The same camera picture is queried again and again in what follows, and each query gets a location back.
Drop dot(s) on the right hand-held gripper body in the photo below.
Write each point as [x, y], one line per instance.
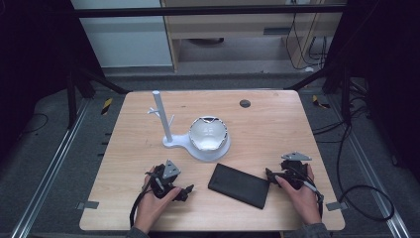
[294, 172]

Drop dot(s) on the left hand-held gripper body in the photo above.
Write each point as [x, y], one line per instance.
[166, 185]

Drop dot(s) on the black pouch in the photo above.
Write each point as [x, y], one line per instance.
[239, 185]

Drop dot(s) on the person's left hand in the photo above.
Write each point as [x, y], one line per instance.
[150, 206]

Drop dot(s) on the person's right hand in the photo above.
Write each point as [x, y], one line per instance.
[302, 201]

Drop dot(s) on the white stand with pole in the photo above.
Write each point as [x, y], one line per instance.
[175, 140]

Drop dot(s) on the grey tape piece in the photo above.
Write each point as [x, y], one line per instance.
[336, 206]
[88, 205]

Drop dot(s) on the white heart-shaped bowl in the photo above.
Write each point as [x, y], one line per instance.
[208, 134]

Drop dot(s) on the yellow black striped tape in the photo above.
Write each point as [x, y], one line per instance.
[319, 102]
[106, 106]

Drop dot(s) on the black stand legs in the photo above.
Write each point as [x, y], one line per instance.
[340, 82]
[82, 82]

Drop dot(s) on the dark curtain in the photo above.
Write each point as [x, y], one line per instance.
[29, 66]
[386, 66]

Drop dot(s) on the white cabinet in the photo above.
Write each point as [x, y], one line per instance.
[125, 39]

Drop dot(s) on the light wooden desk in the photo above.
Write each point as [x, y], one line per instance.
[231, 23]

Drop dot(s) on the metal floor rail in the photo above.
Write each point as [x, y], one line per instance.
[373, 172]
[49, 172]

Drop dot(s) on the black horizontal frame bar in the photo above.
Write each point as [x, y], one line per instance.
[198, 12]

